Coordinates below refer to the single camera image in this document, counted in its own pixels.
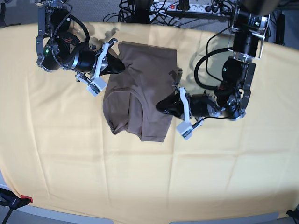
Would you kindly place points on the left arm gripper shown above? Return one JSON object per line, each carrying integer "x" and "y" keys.
{"x": 200, "y": 105}

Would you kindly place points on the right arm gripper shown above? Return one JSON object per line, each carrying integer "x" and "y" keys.
{"x": 106, "y": 63}

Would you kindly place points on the brown T-shirt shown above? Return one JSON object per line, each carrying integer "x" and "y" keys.
{"x": 131, "y": 96}

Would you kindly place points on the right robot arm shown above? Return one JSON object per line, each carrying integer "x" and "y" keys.
{"x": 63, "y": 42}

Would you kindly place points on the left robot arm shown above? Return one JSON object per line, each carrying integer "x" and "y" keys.
{"x": 249, "y": 22}

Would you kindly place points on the white power strip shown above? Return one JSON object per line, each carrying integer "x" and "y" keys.
{"x": 173, "y": 9}

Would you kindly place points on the yellow table cloth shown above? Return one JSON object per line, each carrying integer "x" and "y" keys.
{"x": 57, "y": 148}

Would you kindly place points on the black computer tower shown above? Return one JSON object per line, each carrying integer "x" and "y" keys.
{"x": 280, "y": 29}

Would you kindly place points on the black clamp right corner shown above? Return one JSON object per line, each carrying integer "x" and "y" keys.
{"x": 293, "y": 214}

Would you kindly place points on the blue orange table clamp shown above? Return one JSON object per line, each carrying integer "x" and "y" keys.
{"x": 13, "y": 202}

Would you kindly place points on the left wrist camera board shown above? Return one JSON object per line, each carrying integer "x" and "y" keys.
{"x": 185, "y": 129}

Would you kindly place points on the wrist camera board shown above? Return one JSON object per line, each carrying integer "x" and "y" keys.
{"x": 185, "y": 129}
{"x": 96, "y": 86}

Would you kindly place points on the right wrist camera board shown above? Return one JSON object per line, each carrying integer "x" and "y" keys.
{"x": 96, "y": 86}

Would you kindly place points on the black stand post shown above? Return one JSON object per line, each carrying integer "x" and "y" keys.
{"x": 142, "y": 11}

